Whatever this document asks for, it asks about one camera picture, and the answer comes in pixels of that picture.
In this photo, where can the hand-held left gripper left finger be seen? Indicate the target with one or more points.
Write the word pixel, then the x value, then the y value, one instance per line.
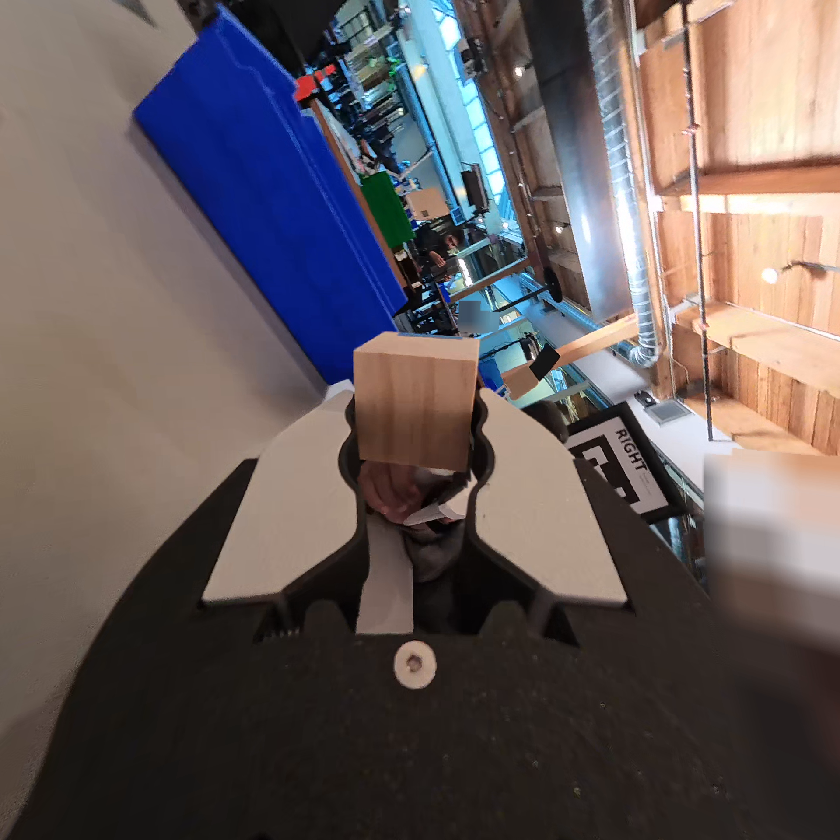
pixel 295 512

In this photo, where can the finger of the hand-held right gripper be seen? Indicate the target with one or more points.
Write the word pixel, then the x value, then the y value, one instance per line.
pixel 433 515

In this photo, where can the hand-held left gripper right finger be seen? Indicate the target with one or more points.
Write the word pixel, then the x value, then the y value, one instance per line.
pixel 544 518

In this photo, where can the wooden cube with blue stripe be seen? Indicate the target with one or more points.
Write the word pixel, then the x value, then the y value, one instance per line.
pixel 417 400

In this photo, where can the blue plastic bin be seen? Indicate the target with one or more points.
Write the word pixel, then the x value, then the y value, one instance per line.
pixel 262 197

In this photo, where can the person's right forearm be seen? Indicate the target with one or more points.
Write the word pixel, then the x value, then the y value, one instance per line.
pixel 430 571

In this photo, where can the person's right hand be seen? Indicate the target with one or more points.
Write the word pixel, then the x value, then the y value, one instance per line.
pixel 394 489

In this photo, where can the black framed marker sign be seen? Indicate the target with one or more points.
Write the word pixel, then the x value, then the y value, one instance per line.
pixel 623 466

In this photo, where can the black floor lamp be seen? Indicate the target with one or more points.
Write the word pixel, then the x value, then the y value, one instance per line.
pixel 553 282

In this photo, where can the green plastic crate stack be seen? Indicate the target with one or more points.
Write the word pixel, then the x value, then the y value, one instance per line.
pixel 387 210

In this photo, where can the cardboard box with code label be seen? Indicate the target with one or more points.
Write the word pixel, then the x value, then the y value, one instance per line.
pixel 428 203

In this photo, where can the smooth dark duct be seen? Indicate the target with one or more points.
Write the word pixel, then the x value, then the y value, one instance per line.
pixel 577 164

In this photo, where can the spiral silver duct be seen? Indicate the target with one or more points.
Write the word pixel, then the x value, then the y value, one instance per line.
pixel 620 164

